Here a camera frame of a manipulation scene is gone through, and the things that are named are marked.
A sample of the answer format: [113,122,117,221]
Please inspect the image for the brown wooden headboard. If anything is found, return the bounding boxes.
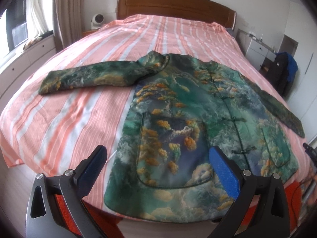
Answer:
[116,0,237,29]

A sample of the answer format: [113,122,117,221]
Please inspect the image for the green landscape print jacket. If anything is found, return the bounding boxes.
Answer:
[40,50,305,222]

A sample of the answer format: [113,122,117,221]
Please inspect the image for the beige curtain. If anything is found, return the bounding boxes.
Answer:
[53,0,87,50]

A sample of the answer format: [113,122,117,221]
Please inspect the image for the wooden nightstand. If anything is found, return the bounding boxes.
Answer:
[83,28,100,37]

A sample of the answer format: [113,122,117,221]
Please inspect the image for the blue garment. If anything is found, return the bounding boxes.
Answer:
[285,52,299,83]

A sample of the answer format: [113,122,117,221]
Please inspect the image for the bed with striped pink sheet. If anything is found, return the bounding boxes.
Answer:
[0,13,317,216]

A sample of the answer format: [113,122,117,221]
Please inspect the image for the small white fan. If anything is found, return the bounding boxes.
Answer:
[90,13,106,29]

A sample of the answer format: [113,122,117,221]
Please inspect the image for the window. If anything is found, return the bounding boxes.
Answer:
[5,0,30,48]

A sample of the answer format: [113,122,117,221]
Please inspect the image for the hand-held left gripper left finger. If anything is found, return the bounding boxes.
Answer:
[25,145,108,238]

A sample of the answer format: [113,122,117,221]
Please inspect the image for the black cable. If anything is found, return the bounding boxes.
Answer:
[290,178,306,215]

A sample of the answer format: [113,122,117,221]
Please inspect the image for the white dresser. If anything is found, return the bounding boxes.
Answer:
[236,28,278,68]

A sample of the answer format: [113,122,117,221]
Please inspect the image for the blue and black hanging clothes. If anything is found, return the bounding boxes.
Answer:
[266,52,294,97]

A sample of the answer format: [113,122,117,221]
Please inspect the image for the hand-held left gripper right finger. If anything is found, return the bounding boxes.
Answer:
[209,146,291,238]

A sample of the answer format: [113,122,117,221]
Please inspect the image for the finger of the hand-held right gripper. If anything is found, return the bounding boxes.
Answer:
[303,142,317,158]

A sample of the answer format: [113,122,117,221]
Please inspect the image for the patterned cushion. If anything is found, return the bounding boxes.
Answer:
[22,36,44,50]

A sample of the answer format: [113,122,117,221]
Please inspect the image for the white window seat cabinet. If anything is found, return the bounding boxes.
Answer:
[0,33,61,105]

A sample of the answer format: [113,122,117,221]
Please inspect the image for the white sheer curtain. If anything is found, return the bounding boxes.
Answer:
[26,0,54,39]

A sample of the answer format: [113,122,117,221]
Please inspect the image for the white wardrobe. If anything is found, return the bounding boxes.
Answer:
[280,0,317,121]

